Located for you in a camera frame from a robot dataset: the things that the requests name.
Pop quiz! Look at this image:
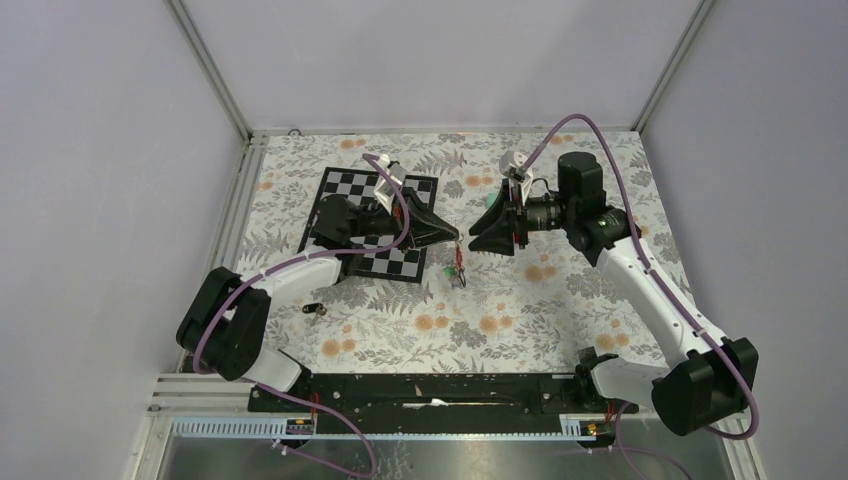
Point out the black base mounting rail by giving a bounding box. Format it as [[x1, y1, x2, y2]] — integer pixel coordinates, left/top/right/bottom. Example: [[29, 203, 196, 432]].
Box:
[[247, 373, 623, 440]]

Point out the key with black tag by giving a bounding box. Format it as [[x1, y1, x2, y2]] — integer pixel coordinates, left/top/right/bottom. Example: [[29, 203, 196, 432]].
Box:
[[302, 303, 327, 317]]

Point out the black white chessboard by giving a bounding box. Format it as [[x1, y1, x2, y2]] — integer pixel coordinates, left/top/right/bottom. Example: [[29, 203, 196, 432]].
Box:
[[298, 167, 438, 284]]

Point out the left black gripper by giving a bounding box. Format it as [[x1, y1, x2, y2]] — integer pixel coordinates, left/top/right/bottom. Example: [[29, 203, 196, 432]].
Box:
[[348, 185, 459, 254]]

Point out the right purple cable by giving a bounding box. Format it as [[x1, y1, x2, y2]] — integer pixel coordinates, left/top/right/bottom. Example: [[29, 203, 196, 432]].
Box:
[[520, 113, 761, 480]]

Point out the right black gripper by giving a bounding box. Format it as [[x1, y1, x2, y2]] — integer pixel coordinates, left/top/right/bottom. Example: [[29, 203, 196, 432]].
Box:
[[468, 179, 575, 258]]

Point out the mint green flashlight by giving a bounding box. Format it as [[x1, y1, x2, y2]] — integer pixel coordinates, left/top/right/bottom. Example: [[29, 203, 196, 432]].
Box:
[[485, 192, 498, 208]]

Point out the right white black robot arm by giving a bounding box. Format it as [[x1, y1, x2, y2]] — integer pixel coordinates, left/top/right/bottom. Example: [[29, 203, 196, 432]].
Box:
[[469, 151, 759, 436]]

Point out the floral patterned table mat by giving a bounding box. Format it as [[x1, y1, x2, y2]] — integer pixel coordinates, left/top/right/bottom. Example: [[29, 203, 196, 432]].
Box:
[[238, 132, 688, 373]]

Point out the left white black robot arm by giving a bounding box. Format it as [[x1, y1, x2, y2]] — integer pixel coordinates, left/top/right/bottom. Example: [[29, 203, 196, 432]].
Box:
[[176, 188, 460, 411]]

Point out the keyring with coloured key tags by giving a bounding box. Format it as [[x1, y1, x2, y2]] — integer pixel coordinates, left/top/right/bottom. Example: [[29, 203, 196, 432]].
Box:
[[444, 240, 467, 288]]

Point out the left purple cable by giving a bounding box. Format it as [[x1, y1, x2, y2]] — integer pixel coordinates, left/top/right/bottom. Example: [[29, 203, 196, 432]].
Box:
[[192, 153, 413, 480]]

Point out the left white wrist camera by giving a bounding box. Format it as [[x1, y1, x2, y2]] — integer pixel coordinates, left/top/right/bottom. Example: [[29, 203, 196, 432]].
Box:
[[373, 155, 407, 213]]

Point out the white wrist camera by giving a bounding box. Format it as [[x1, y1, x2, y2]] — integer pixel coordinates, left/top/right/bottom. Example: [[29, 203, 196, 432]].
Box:
[[373, 155, 407, 213], [498, 150, 534, 203]]

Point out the purple cable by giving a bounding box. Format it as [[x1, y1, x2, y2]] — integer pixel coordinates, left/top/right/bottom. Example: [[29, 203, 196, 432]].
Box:
[[192, 153, 413, 480], [520, 113, 761, 480]]

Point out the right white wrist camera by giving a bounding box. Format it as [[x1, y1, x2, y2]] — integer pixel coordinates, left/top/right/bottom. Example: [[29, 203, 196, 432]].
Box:
[[498, 150, 534, 203]]

